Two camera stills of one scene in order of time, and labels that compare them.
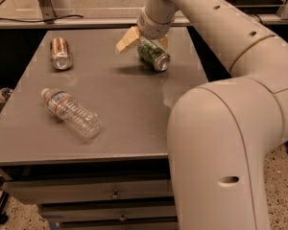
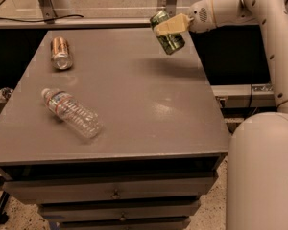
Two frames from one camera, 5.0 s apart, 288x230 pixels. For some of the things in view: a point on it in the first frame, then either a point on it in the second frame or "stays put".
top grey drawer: (91, 189) stays put
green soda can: (153, 56) → (172, 43)
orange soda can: (60, 54) stays put
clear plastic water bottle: (67, 108) stays put
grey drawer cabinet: (118, 179) stays put
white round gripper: (153, 28) → (201, 17)
